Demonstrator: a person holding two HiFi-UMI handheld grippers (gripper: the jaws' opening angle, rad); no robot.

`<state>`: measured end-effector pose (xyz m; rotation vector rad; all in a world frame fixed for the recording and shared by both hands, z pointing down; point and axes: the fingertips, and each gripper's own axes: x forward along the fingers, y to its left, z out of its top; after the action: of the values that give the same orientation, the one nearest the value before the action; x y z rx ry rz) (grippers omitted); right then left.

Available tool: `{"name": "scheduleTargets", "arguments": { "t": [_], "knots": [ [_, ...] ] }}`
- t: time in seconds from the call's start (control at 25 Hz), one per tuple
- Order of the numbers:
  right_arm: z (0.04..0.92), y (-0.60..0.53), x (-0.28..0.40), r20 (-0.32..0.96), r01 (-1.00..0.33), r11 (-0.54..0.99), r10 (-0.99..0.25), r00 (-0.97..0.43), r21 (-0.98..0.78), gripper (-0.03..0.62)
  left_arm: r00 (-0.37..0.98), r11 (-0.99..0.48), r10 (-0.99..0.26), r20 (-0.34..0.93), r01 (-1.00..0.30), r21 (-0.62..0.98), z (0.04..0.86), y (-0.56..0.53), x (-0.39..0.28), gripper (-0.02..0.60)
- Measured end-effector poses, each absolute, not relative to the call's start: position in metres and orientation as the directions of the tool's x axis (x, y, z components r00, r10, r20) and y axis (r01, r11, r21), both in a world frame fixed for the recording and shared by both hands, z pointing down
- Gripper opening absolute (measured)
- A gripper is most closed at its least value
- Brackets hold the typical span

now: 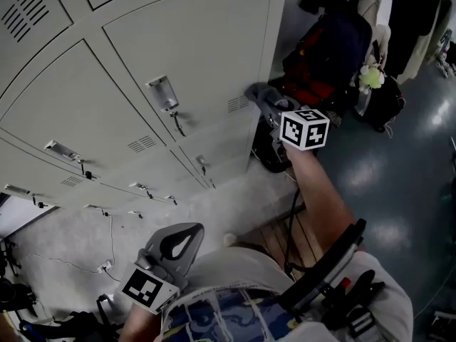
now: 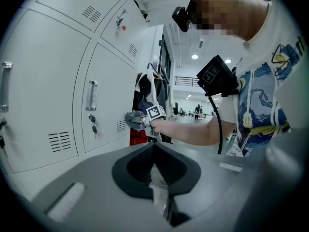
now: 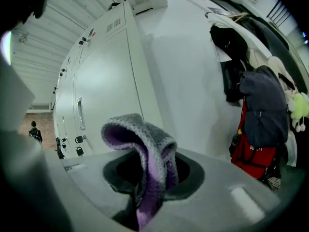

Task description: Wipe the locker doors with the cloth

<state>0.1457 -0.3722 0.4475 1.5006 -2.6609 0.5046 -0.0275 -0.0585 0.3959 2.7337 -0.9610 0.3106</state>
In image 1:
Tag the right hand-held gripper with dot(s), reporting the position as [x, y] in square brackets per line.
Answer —
[303, 130]

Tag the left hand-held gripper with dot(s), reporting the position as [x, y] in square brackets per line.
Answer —
[146, 290]

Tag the grey metal locker door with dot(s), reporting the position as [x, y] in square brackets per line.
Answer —
[196, 41]

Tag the person's right forearm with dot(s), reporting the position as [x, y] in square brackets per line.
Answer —
[320, 198]

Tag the person's left forearm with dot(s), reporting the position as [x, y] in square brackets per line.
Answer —
[140, 324]

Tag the grey metal locker bank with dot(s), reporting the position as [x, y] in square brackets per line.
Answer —
[71, 102]

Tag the red and black bag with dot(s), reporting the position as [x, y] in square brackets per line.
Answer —
[313, 93]

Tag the black backpack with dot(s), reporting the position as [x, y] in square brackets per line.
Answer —
[267, 155]

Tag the person's white shoe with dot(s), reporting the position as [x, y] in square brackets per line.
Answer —
[229, 239]

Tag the person's white printed t-shirt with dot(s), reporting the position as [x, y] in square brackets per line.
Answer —
[235, 265]

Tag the white power strip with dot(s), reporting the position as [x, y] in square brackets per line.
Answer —
[104, 266]

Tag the navy backpack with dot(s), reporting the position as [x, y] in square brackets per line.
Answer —
[342, 41]

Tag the wooden slatted platform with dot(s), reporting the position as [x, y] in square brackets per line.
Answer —
[270, 241]

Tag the green plush toy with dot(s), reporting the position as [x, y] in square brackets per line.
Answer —
[372, 78]

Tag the beige hanging coat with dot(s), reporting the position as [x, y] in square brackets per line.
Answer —
[418, 62]

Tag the black chest-mounted device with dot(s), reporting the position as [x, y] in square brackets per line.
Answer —
[327, 273]

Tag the black jacket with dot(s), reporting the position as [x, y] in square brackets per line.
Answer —
[409, 13]

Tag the black office chair base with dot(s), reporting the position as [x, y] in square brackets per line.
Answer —
[14, 294]
[7, 258]

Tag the black chest harness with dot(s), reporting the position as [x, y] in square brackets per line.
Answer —
[360, 290]

